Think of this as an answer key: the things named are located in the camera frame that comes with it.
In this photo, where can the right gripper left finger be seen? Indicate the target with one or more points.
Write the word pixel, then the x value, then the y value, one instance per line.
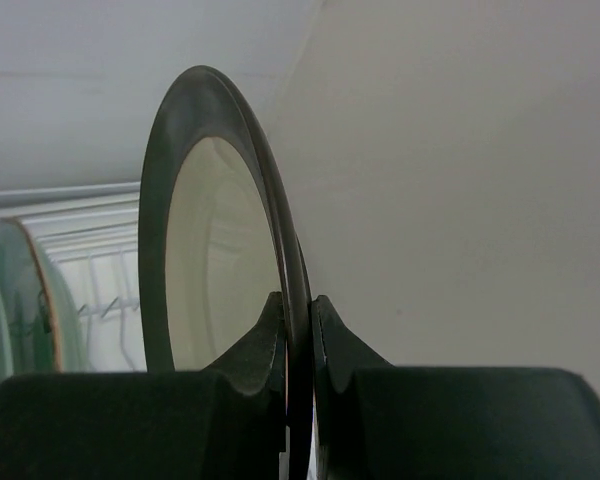
pixel 130 425

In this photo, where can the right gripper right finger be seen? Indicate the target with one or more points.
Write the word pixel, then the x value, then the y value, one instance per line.
pixel 376 420

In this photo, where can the grey rimmed plate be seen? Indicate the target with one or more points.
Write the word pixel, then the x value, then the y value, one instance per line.
pixel 223 292

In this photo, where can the white wire dish rack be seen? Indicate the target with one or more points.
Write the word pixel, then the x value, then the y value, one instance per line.
pixel 90 234

